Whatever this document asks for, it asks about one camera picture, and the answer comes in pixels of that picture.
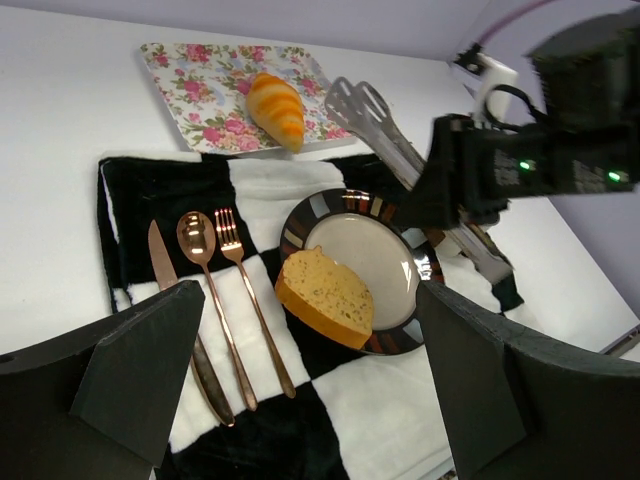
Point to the black white checkered cloth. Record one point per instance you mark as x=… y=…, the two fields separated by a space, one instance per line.
x=354 y=416

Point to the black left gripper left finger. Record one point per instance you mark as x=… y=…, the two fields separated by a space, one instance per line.
x=99 y=402

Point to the copper fork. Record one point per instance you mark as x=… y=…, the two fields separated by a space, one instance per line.
x=233 y=250

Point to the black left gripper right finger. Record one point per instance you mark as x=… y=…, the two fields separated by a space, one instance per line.
x=518 y=404

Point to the orange striped croissant bread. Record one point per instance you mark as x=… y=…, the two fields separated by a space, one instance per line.
x=277 y=108

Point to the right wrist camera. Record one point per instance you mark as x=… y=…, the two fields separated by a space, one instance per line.
x=480 y=74

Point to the dark rimmed beige plate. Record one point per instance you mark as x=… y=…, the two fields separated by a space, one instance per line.
x=357 y=229

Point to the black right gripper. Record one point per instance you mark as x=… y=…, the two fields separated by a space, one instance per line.
x=471 y=173

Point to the copper spoon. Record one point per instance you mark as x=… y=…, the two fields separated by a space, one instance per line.
x=197 y=241

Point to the aluminium frame rail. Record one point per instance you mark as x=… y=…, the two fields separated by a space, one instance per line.
x=623 y=344

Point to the yellow bread slice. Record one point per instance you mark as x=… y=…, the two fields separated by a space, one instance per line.
x=326 y=296

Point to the floral rectangular tray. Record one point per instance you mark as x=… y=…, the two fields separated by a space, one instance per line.
x=205 y=86

